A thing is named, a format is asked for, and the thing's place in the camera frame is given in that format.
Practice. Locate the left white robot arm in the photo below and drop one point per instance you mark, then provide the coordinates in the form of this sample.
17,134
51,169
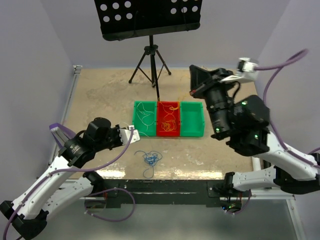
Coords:
65,180

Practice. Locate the black music stand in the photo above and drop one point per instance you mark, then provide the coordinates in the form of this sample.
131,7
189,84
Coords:
126,19

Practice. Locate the red bin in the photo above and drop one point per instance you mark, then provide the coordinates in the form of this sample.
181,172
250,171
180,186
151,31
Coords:
168,121

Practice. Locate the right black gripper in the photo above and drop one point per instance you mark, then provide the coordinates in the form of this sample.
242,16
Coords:
201,80

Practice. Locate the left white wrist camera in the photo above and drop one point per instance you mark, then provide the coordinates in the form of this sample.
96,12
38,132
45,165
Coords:
129,135

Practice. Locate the green bin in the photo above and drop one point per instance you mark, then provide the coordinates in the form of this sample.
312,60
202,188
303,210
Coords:
144,118
192,120

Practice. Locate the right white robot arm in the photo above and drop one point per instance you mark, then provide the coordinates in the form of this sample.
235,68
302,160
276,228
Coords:
244,126

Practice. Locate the purple holder block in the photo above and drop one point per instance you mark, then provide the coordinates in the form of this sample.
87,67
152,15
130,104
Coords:
61,134

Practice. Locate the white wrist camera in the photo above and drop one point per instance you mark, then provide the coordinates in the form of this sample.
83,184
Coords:
129,135
245,71

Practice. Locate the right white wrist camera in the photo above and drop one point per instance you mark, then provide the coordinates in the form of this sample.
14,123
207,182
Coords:
245,71

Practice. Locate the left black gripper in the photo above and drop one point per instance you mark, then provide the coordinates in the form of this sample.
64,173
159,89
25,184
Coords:
116,129

